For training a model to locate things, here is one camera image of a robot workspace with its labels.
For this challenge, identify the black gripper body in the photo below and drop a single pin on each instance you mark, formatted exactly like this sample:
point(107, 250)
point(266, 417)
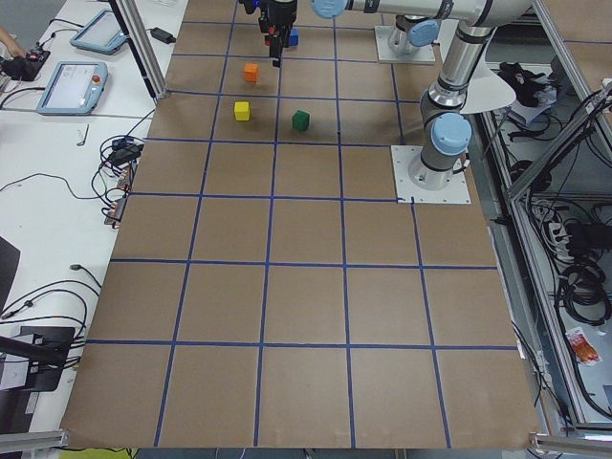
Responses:
point(279, 10)

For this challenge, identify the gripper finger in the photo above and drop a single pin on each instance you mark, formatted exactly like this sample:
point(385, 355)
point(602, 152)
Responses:
point(277, 43)

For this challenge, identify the blue wooden block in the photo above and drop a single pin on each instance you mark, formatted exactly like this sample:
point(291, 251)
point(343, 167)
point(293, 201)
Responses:
point(293, 38)

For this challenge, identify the orange wooden block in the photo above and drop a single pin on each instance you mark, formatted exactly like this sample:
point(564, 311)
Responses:
point(251, 72)

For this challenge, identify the yellow wooden block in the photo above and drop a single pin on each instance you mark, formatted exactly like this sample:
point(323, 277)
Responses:
point(242, 110)

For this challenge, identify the green wooden block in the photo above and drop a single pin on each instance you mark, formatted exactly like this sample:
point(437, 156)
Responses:
point(300, 120)

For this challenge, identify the person's hand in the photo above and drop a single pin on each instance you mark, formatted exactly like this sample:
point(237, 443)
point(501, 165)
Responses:
point(13, 47)

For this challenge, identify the black power adapter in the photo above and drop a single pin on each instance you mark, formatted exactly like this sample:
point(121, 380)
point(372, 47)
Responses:
point(162, 35)

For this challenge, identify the far blue teach pendant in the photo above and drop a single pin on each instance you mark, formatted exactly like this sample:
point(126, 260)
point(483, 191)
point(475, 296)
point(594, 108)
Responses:
point(102, 34)

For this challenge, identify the blue teach pendant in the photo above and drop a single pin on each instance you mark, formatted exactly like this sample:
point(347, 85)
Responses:
point(102, 34)
point(74, 89)

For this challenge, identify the near blue teach pendant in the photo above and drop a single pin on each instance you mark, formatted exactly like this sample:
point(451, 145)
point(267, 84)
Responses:
point(74, 89)

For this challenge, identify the metal allen key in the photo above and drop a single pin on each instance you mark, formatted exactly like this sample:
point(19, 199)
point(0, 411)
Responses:
point(83, 134)

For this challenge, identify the white plastic chair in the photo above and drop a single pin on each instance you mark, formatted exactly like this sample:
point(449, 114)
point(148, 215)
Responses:
point(487, 91)

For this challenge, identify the brown paper table mat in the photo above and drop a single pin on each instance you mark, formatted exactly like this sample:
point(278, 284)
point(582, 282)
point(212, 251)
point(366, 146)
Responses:
point(267, 290)

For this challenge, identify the black joystick controller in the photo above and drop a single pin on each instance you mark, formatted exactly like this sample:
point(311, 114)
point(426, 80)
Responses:
point(25, 68)

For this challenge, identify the black monitor stand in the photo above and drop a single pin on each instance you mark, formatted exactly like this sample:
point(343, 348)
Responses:
point(34, 359)

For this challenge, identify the red snack packet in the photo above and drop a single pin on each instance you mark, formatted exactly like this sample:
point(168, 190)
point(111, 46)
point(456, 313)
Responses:
point(585, 352)

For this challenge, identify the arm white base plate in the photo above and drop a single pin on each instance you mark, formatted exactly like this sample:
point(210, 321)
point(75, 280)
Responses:
point(385, 54)
point(417, 184)

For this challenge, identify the aluminium frame post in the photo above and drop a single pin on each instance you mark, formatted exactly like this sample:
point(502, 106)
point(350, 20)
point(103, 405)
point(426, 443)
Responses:
point(132, 27)

